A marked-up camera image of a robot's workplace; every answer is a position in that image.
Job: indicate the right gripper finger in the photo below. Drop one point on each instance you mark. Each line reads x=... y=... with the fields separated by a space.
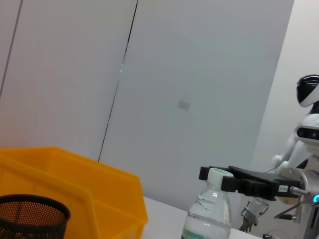
x=204 y=173
x=229 y=184

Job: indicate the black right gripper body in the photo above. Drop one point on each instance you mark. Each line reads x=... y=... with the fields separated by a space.
x=264 y=186

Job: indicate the clear water bottle green label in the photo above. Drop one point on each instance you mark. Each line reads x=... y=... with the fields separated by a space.
x=207 y=219

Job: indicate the white humanoid robot arm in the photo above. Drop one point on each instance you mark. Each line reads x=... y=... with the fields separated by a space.
x=291 y=149

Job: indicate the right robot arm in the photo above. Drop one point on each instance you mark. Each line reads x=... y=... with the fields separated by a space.
x=309 y=184

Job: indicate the black mesh pen holder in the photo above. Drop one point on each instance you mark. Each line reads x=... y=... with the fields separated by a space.
x=32 y=216

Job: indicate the white humanoid robot black visor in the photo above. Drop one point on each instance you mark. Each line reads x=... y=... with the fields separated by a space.
x=307 y=92

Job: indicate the yellow plastic storage bin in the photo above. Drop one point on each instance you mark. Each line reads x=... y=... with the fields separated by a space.
x=99 y=189

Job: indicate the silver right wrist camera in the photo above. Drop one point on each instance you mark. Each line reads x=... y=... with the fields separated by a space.
x=307 y=132

